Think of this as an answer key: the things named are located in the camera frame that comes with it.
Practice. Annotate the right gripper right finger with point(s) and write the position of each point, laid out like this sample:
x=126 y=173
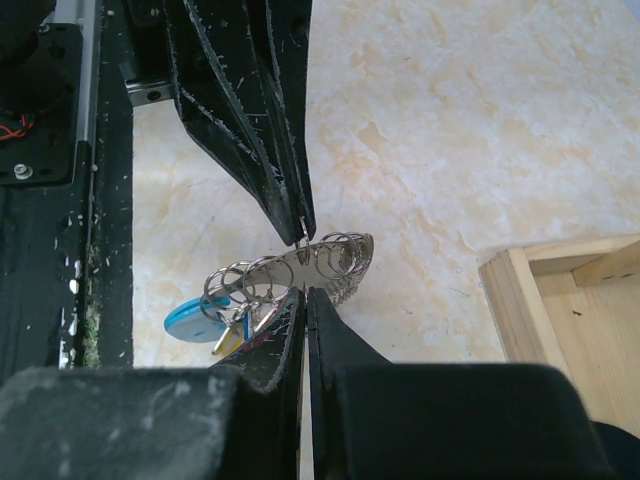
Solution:
x=376 y=419

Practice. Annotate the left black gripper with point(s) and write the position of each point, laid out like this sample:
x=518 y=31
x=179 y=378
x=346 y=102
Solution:
x=238 y=72

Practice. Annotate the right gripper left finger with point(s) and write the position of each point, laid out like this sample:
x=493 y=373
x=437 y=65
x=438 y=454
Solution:
x=238 y=419

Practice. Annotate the light blue carabiner tag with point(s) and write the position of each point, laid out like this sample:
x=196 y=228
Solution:
x=197 y=321

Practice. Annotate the metal disc with keyrings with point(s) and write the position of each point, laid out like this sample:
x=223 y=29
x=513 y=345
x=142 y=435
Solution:
x=249 y=292

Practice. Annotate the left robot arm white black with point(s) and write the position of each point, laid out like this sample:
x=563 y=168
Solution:
x=33 y=81

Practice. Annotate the wooden clothes rack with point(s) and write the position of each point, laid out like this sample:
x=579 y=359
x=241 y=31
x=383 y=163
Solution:
x=574 y=306

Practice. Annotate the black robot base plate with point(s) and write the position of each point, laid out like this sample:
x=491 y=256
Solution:
x=67 y=251

